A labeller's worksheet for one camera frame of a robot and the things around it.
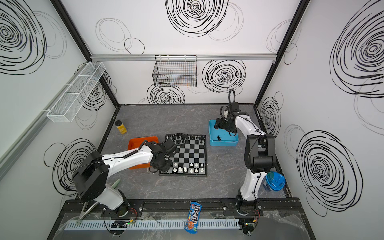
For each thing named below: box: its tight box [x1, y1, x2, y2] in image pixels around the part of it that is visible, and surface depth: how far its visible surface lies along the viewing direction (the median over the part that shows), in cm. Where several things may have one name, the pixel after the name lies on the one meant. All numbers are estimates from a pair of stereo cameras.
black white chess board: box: [158, 134, 208, 177], surface depth 89 cm
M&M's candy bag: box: [184, 201, 203, 234], surface depth 72 cm
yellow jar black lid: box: [114, 120, 128, 135], surface depth 101 cm
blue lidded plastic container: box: [263, 171, 286, 192], surface depth 74 cm
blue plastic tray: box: [208, 119, 239, 147], surface depth 100 cm
